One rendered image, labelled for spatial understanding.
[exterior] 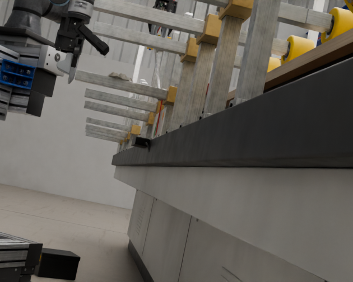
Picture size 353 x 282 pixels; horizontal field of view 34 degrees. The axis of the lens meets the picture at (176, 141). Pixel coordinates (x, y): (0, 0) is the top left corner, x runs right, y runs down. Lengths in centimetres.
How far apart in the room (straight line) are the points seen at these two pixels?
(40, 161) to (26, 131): 55
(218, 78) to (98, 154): 874
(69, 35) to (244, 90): 103
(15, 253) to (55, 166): 757
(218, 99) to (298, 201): 56
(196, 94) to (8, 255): 119
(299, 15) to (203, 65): 32
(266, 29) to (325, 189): 42
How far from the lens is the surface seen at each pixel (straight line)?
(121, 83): 184
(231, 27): 118
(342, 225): 52
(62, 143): 990
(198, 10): 170
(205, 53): 142
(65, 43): 185
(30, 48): 235
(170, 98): 182
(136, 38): 162
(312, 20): 119
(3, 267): 233
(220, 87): 115
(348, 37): 108
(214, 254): 177
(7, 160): 1000
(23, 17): 244
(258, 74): 91
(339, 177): 54
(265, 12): 93
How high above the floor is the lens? 58
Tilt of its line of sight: 4 degrees up
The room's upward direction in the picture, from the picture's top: 12 degrees clockwise
